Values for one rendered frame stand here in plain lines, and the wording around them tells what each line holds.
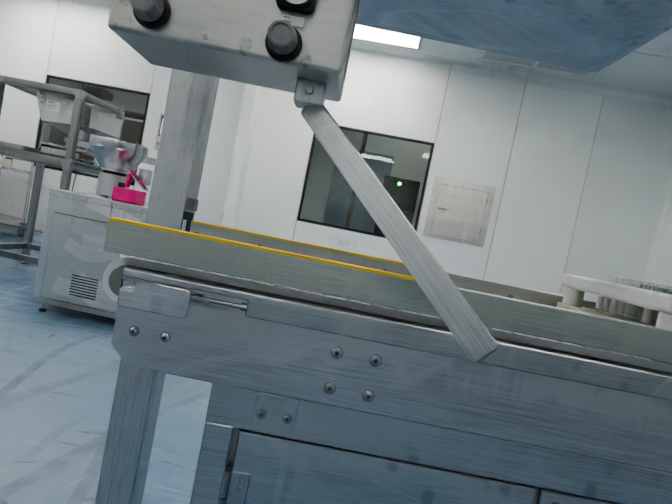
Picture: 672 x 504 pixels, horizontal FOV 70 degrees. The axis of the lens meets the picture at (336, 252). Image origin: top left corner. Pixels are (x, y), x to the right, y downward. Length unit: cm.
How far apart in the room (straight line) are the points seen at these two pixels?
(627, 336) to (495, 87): 546
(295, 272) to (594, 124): 579
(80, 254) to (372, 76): 382
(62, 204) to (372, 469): 294
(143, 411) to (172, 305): 39
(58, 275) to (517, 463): 303
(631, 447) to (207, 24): 59
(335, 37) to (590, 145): 571
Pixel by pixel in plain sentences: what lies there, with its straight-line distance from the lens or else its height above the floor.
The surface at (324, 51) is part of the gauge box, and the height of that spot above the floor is 102.
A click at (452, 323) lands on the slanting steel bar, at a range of 40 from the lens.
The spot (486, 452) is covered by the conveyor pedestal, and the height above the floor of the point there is 66.
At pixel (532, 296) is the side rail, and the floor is 82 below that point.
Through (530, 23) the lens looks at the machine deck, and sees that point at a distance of 81.
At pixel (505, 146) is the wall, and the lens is 583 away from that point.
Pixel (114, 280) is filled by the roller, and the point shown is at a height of 77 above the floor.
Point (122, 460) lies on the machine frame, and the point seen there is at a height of 43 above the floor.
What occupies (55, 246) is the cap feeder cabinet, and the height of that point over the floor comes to 42.
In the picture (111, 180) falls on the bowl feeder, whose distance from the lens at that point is 347.
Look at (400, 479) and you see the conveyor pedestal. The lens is 61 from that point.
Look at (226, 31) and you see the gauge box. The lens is 49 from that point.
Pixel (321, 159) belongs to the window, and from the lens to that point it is 568.
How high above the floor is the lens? 87
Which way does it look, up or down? 3 degrees down
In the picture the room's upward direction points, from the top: 11 degrees clockwise
